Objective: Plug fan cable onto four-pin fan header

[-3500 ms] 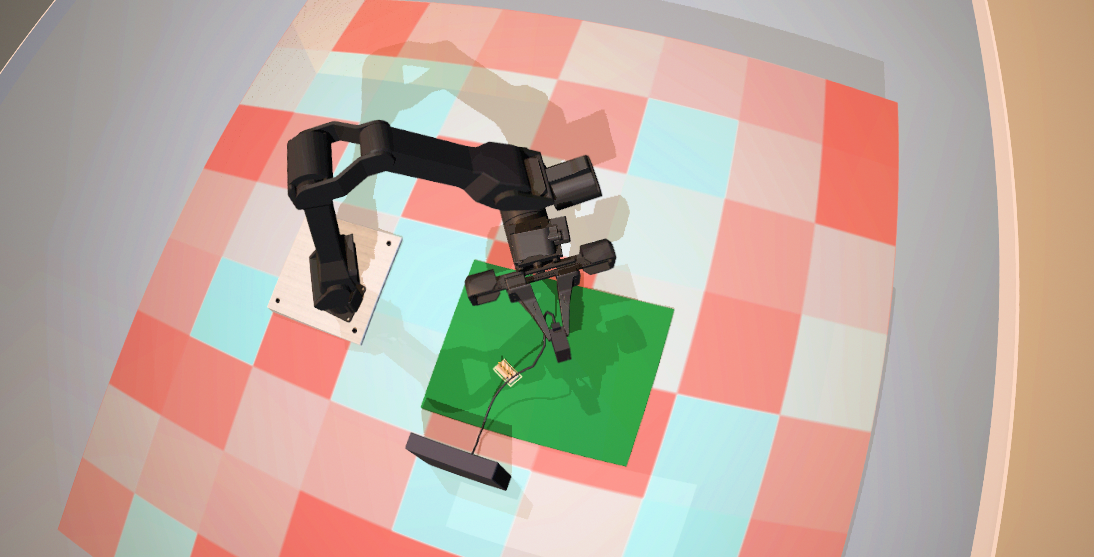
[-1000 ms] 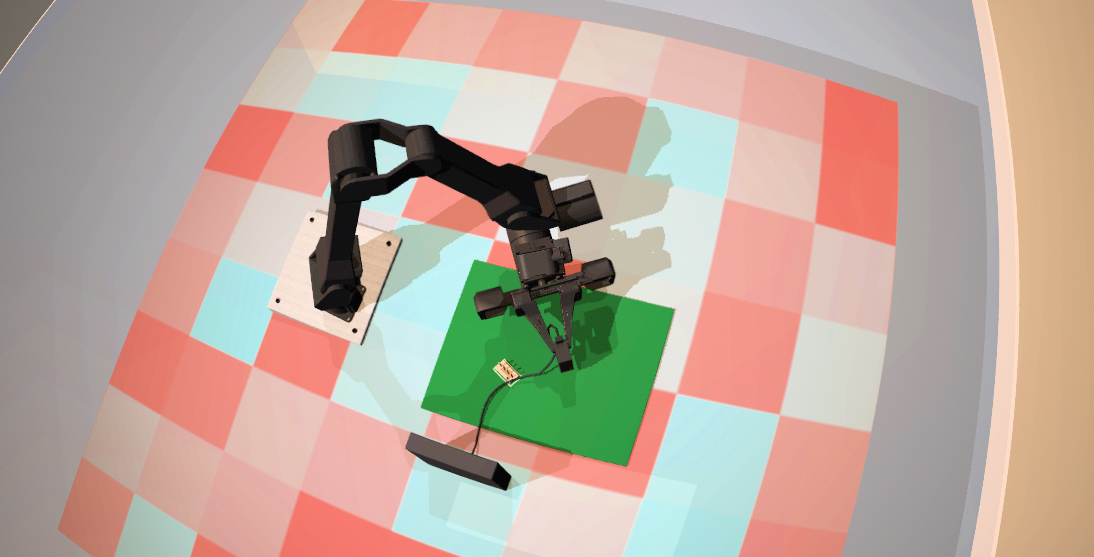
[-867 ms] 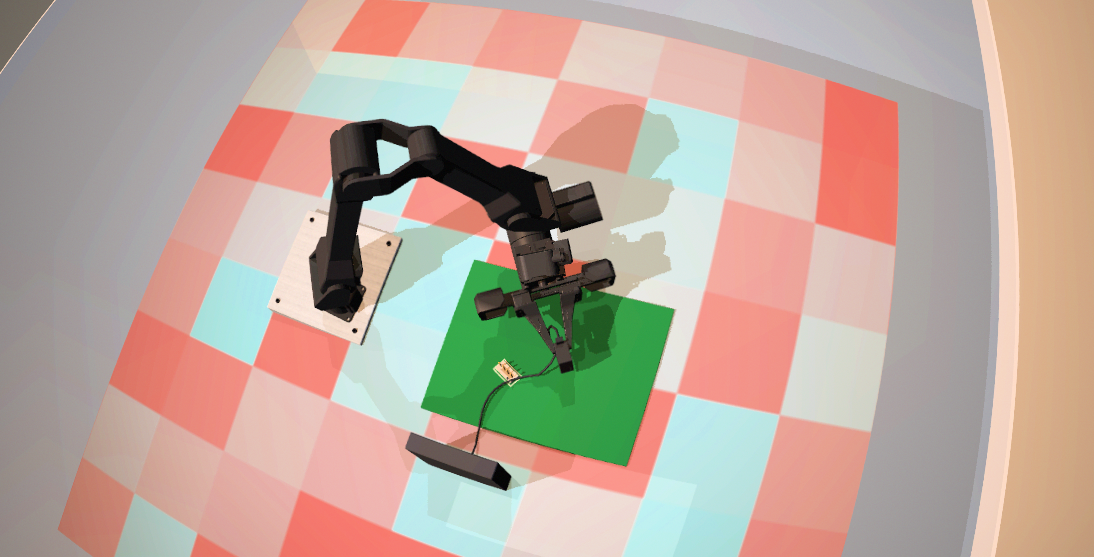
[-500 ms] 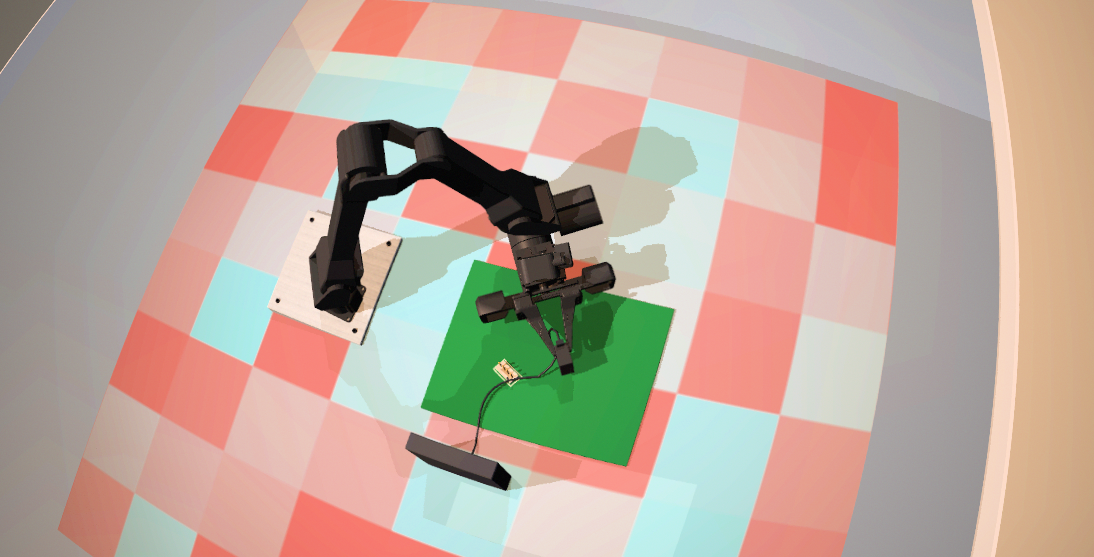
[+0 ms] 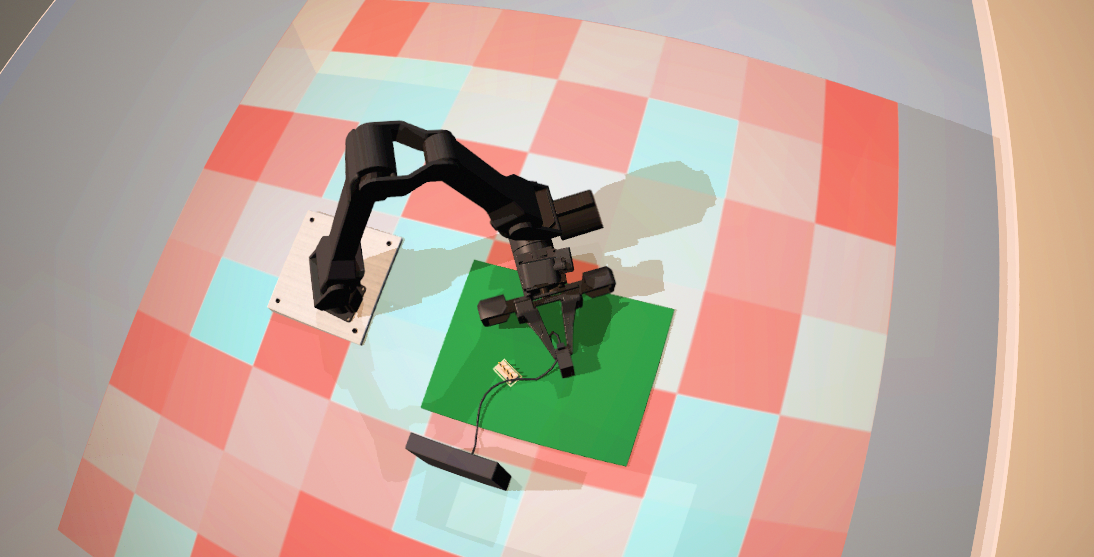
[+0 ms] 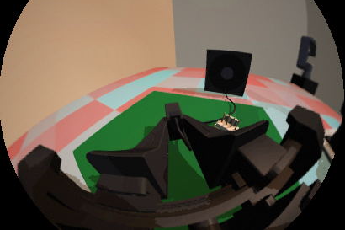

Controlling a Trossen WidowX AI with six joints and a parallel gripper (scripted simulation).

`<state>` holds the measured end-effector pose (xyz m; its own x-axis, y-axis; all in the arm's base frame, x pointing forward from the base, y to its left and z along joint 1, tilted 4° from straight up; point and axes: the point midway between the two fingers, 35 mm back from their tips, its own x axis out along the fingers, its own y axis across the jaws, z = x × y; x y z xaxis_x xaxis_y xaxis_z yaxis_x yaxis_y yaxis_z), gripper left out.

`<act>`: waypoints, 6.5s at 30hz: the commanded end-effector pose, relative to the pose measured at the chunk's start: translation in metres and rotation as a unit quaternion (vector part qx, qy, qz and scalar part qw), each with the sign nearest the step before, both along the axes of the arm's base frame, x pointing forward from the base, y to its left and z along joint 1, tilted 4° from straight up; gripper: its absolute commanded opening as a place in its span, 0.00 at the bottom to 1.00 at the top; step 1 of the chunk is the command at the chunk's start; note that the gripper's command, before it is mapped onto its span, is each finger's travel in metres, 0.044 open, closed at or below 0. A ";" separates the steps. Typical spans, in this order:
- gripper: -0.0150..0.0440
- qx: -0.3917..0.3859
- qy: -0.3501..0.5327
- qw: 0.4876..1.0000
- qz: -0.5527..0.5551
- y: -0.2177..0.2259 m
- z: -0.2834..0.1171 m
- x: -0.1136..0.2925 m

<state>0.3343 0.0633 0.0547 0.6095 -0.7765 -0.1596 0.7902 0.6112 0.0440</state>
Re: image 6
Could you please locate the green circuit board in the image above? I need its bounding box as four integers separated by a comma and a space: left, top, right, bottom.
73, 90, 282, 202

